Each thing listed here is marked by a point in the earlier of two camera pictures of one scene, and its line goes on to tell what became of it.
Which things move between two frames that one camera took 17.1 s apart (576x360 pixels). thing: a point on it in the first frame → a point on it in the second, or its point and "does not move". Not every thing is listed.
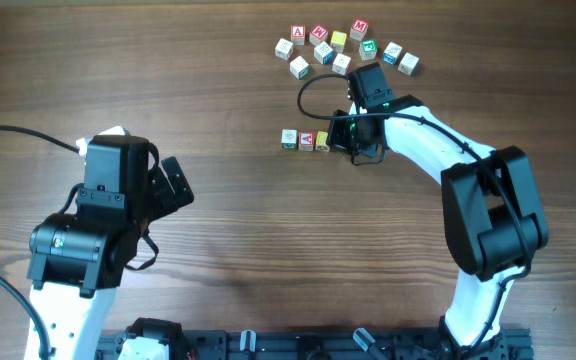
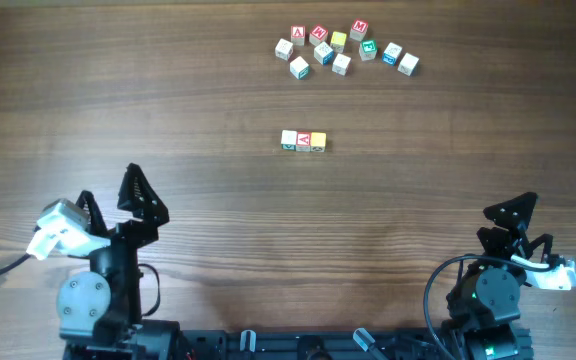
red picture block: [306, 140] does not move
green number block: [289, 139] does not move
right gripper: [335, 140] → [512, 244]
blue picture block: [391, 53] does not move
